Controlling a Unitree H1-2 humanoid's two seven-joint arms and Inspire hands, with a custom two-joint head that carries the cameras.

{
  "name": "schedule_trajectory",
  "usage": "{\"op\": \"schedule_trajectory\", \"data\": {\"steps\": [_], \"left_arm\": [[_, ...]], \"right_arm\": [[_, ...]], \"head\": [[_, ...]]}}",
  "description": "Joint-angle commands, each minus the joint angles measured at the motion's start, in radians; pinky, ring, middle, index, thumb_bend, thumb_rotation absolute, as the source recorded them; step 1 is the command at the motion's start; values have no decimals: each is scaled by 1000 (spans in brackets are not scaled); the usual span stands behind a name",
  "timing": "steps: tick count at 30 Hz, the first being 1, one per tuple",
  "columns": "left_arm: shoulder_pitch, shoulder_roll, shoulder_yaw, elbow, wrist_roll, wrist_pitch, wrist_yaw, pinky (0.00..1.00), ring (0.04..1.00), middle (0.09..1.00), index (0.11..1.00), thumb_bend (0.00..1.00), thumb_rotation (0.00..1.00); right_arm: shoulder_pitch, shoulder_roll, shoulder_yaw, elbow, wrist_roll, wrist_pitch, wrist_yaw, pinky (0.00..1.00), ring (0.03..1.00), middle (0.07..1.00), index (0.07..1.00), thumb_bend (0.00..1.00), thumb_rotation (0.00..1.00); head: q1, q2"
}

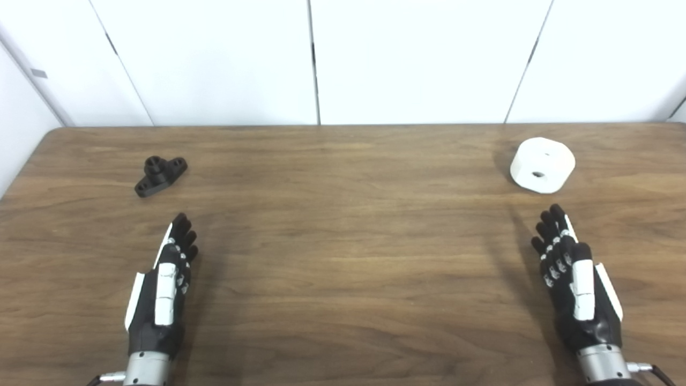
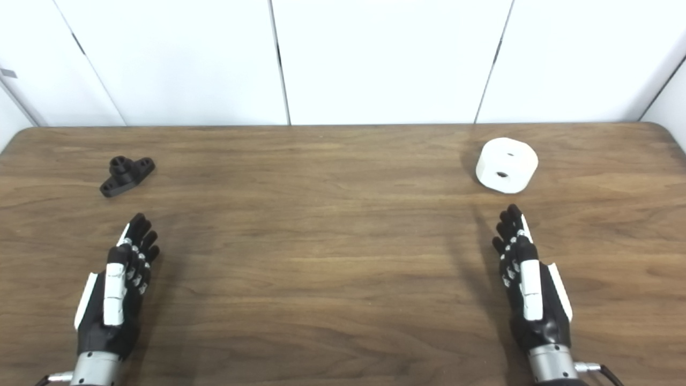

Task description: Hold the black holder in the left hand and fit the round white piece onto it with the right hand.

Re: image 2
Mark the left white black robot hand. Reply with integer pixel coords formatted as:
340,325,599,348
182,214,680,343
74,213,160,360

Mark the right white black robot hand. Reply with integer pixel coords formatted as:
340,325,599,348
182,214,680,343
492,204,573,352

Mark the black flanged holder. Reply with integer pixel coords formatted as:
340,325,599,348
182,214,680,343
100,156,156,198

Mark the round white block with holes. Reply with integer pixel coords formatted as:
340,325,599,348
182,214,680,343
475,138,539,194

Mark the thick black right wrist cable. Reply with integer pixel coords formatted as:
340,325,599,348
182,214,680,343
575,362,625,386

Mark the thick black wrist cable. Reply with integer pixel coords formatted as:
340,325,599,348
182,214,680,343
35,371,73,386
575,362,625,386

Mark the thick black left wrist cable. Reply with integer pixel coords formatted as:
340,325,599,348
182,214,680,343
35,371,73,386

